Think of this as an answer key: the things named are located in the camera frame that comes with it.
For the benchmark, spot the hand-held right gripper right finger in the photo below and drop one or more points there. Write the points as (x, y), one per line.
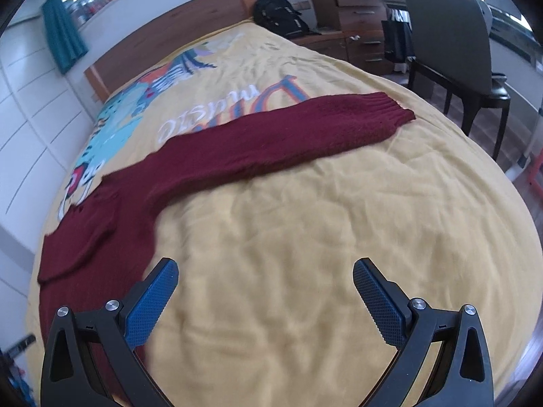
(377, 301)

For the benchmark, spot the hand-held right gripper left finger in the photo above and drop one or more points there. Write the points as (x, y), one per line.
(155, 301)

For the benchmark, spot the maroon towel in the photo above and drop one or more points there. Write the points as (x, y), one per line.
(254, 144)

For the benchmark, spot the yellow printed blanket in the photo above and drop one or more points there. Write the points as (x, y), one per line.
(297, 241)

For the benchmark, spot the white wardrobe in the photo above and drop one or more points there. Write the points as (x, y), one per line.
(29, 114)

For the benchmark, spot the black hanging bag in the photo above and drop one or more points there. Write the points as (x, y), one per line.
(396, 42)

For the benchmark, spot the wooden bed headboard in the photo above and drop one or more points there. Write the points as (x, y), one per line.
(169, 34)

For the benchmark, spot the grey office chair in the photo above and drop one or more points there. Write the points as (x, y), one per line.
(441, 29)

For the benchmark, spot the teal curtain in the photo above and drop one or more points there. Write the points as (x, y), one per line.
(63, 34)

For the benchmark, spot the wooden drawer cabinet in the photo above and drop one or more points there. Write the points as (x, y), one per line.
(356, 12)

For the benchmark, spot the black backpack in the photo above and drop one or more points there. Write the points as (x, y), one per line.
(282, 15)

